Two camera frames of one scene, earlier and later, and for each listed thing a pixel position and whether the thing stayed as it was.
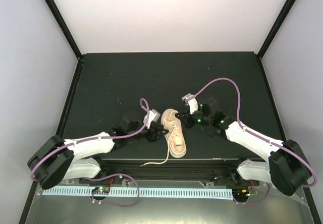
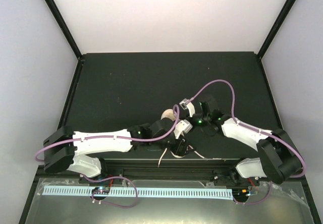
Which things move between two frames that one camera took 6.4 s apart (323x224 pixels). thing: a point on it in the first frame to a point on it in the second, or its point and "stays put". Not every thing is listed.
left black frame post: x=56 y=13 stays put
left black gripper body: x=151 y=136 to x=178 y=149
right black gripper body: x=206 y=119 stays put
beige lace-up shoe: x=174 y=123 to x=176 y=156
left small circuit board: x=100 y=190 stays put
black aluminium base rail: x=168 y=169 stays put
